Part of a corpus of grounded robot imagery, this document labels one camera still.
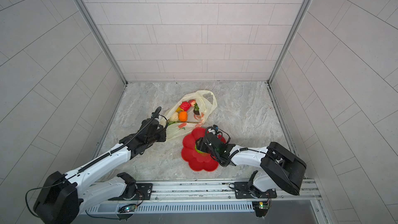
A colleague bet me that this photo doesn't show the orange toy fruit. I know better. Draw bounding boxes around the orange toy fruit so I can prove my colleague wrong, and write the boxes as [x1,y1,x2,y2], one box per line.
[178,111,188,122]

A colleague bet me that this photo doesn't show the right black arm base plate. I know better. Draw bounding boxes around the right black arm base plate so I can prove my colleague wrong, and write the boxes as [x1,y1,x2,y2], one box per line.
[229,181,277,199]

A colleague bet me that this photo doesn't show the red flower-shaped plate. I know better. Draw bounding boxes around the red flower-shaped plate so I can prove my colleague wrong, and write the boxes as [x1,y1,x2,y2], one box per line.
[181,127,219,172]

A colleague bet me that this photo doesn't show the aluminium mounting rail frame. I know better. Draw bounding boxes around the aluminium mounting rail frame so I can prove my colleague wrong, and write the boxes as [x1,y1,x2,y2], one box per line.
[81,179,322,219]

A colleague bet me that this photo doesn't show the small circuit board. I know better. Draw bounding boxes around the small circuit board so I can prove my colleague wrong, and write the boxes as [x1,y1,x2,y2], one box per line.
[118,204,137,214]
[252,202,270,218]

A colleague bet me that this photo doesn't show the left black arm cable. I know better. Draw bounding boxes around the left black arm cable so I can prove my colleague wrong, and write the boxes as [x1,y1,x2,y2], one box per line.
[24,177,125,221]

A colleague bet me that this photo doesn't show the green toy apple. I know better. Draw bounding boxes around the green toy apple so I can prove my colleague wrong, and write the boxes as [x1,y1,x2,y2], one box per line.
[194,145,203,154]

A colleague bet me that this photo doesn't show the red toy fruit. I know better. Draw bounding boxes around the red toy fruit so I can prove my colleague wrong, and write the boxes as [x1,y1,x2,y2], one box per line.
[179,101,191,112]

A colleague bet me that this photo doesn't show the translucent yellowish plastic bag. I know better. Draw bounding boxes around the translucent yellowish plastic bag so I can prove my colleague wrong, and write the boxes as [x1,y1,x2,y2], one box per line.
[161,90,218,141]

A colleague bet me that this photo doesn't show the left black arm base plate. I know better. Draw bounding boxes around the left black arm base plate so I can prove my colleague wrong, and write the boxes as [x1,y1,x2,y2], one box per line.
[109,183,153,201]

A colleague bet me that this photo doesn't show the right aluminium corner post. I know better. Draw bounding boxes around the right aluminium corner post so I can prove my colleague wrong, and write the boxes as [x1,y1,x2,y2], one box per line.
[268,0,324,84]

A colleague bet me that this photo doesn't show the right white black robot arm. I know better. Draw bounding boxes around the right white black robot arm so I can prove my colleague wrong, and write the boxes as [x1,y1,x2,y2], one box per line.
[195,125,307,198]

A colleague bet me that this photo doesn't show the right small circuit board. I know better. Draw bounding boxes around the right small circuit board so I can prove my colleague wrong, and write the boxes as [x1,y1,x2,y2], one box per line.
[252,202,270,218]

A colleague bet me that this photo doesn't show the left small circuit board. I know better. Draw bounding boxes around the left small circuit board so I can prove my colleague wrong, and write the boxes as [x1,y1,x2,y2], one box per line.
[118,204,137,214]

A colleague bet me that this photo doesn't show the pale beige toy fruit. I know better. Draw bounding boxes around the pale beige toy fruit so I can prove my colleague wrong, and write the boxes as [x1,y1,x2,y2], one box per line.
[169,112,179,122]

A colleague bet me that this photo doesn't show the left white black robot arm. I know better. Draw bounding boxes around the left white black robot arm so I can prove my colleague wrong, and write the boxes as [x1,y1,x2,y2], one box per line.
[28,107,167,224]

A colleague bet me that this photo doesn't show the left aluminium corner post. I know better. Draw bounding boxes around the left aluminium corner post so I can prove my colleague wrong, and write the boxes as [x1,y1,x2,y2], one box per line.
[73,0,128,87]

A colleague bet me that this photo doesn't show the aluminium corner post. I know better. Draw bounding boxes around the aluminium corner post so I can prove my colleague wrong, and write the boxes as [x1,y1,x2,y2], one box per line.
[268,0,324,84]
[73,0,128,87]

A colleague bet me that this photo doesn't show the toy strawberry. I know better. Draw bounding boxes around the toy strawberry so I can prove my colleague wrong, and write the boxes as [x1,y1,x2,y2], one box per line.
[189,100,196,107]

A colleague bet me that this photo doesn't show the green purple toy grapes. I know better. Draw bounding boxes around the green purple toy grapes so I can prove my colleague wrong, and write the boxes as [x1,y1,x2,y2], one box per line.
[193,103,200,115]

